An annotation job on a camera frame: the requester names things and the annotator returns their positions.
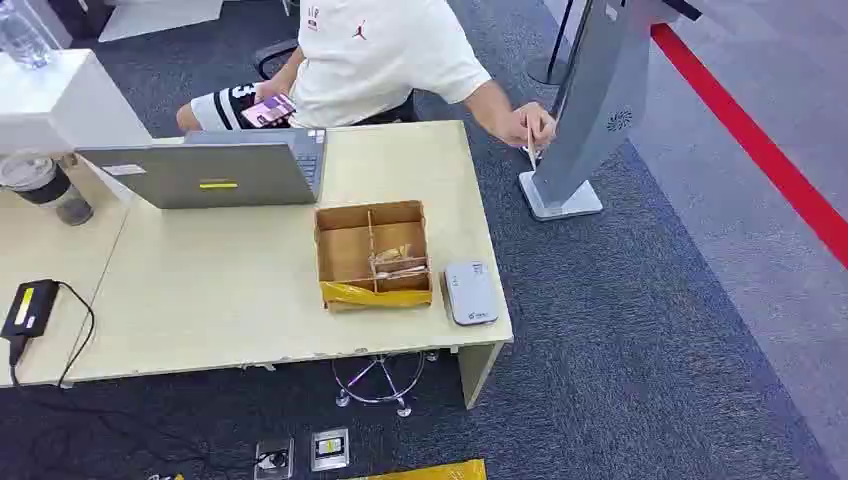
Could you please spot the person's right hand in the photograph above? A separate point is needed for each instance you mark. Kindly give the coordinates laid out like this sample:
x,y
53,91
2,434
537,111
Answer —
x,y
268,88

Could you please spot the person's left hand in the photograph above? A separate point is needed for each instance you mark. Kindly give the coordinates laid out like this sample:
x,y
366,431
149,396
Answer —
x,y
533,122

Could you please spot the pink smartphone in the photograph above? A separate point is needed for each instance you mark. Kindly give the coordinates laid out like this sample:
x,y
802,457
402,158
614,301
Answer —
x,y
268,111

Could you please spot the pale card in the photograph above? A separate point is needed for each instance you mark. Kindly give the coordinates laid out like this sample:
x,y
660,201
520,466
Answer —
x,y
532,151

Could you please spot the black pole stand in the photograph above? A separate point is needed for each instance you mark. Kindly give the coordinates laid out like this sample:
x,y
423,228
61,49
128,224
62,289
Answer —
x,y
553,63

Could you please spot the grey kiosk stand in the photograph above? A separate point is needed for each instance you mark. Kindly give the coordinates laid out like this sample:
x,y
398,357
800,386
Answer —
x,y
596,99

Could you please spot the grey laptop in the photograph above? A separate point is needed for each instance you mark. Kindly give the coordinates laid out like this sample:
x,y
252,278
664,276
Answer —
x,y
205,172

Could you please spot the person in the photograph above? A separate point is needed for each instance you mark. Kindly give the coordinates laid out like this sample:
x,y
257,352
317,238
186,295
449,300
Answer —
x,y
371,60

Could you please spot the white table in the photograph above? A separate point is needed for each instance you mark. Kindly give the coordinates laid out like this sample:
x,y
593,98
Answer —
x,y
162,16

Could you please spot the wooden divided box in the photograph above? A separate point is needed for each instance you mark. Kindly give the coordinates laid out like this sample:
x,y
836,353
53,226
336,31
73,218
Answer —
x,y
344,252

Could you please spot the grey card reader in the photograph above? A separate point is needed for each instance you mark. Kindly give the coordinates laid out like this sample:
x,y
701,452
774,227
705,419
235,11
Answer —
x,y
470,293

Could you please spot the gold printed card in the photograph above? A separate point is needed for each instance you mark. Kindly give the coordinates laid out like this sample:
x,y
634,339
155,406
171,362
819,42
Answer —
x,y
392,254

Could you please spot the white card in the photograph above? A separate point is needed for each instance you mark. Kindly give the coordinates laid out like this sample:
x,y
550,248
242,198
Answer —
x,y
401,271

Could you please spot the white box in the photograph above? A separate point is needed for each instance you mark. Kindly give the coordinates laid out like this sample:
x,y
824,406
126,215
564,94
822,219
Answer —
x,y
60,99

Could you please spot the lidded coffee cup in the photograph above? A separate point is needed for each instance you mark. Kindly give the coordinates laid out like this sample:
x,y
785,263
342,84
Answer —
x,y
46,189

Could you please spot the clear water bottle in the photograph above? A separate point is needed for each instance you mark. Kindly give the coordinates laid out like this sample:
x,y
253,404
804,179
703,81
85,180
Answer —
x,y
23,33

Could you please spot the chrome stool base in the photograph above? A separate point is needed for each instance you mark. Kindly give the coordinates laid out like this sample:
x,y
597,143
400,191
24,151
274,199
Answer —
x,y
381,381

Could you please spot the black power adapter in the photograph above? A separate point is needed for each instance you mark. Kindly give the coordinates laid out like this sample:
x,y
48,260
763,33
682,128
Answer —
x,y
30,308

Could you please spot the yellow plastic bag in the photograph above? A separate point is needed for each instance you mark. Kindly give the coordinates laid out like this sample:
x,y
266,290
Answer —
x,y
430,472

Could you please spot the steel floor socket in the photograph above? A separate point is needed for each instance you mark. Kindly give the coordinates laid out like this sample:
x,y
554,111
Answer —
x,y
330,449
273,459

